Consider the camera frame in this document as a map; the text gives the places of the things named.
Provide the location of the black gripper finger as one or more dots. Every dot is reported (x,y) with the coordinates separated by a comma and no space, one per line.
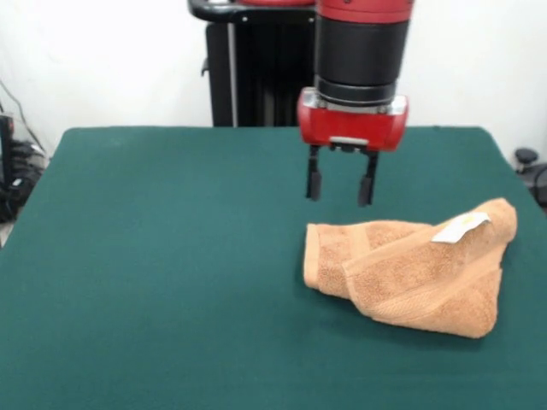
(367,183)
(314,179)

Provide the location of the tan terry towel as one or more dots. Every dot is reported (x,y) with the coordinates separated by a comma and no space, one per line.
(406,282)

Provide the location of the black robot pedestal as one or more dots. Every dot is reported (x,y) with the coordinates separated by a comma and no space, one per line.
(222,64)

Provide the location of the black box device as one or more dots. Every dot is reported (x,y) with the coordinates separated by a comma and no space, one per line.
(6,162)

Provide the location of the dark green table cloth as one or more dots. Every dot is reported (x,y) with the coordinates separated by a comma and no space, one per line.
(128,299)

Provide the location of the black round caster foot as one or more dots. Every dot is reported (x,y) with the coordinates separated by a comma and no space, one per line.
(526,156)

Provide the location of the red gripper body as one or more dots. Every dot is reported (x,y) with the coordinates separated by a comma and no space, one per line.
(350,128)

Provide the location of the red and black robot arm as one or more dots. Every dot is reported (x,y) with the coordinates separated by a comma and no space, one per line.
(359,51)

